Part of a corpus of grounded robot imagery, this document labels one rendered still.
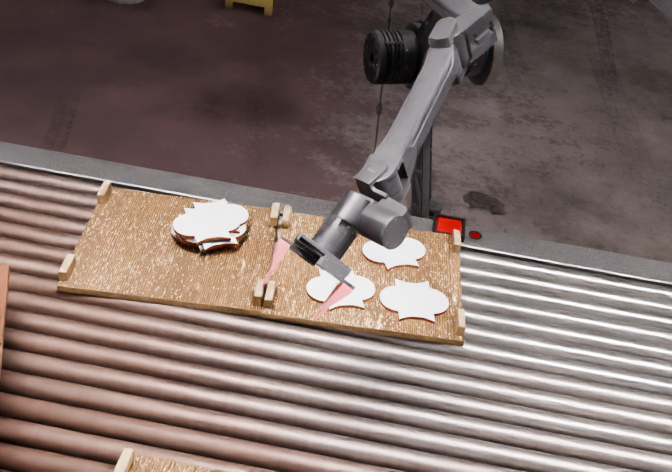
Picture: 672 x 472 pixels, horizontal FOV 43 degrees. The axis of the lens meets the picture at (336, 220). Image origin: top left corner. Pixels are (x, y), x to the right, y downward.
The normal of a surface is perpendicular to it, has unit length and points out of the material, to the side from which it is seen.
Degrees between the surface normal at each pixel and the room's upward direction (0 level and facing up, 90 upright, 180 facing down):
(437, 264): 0
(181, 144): 0
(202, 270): 0
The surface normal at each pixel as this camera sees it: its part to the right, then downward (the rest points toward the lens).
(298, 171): 0.11, -0.80
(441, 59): -0.30, -0.59
